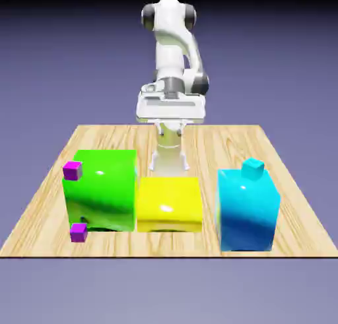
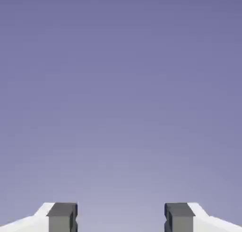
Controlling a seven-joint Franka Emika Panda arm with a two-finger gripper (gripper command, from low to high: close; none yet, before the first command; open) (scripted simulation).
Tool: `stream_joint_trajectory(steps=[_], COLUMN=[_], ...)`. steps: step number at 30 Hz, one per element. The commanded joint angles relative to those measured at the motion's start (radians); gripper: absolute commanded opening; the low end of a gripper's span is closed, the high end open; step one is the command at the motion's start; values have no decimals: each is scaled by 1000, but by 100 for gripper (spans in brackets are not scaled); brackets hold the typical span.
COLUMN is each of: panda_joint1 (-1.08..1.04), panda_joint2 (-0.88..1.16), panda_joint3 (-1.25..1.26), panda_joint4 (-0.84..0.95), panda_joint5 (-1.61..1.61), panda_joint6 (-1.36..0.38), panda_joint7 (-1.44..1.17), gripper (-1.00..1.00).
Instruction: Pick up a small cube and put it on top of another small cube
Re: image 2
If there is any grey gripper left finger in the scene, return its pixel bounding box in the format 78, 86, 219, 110
0, 202, 78, 232

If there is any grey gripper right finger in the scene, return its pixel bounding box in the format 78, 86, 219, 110
164, 202, 242, 232

